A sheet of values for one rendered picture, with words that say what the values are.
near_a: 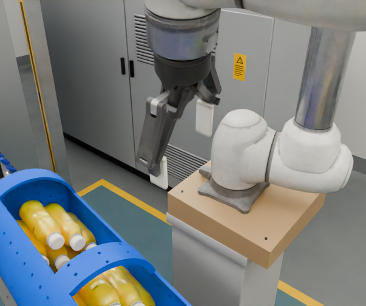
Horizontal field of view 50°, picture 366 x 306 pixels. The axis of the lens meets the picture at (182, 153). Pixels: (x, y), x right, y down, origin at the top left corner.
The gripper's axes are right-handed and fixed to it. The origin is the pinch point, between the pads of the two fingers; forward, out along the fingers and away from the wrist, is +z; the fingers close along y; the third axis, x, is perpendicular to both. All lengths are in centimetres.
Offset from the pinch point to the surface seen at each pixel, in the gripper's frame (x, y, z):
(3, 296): 48, -25, 70
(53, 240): 31, -12, 39
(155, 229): 71, 74, 188
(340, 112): -1, 235, 166
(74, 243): 29, -8, 44
